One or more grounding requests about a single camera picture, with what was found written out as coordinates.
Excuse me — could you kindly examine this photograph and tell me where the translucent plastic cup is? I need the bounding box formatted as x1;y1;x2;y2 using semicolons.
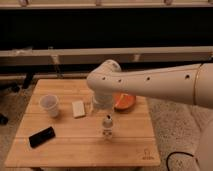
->
39;94;59;117

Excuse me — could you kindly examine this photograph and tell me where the black cable on floor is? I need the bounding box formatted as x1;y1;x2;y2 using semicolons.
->
165;151;197;171

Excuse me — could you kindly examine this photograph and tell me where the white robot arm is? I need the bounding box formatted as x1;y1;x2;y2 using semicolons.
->
86;60;213;110

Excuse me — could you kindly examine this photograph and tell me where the wooden table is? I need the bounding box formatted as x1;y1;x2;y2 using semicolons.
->
5;79;160;168

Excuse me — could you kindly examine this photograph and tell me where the white rectangular sponge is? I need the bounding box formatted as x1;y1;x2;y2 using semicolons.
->
72;101;86;118

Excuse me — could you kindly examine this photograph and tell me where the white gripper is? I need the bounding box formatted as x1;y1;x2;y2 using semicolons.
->
88;94;114;115

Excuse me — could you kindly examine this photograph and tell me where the small clear plastic bottle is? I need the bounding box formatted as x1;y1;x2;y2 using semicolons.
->
102;115;113;139

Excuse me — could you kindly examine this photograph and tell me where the black rectangular phone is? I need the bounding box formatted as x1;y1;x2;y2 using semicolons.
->
29;127;55;148

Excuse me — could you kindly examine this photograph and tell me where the grey shelf rail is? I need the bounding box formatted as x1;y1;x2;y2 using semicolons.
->
0;46;213;64

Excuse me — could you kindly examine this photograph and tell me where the black object at left edge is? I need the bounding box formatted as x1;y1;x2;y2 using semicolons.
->
0;113;9;125

